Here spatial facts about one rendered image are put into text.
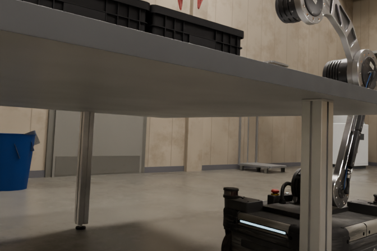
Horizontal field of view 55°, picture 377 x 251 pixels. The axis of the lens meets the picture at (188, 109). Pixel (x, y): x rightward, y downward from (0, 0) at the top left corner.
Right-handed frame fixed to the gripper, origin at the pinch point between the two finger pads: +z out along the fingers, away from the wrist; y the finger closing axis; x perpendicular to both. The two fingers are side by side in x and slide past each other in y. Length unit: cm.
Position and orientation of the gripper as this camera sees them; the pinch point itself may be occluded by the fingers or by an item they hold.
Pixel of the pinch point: (189, 7)
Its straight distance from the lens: 129.1
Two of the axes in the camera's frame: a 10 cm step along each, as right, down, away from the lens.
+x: 2.5, 0.9, 9.6
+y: 9.7, 0.2, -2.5
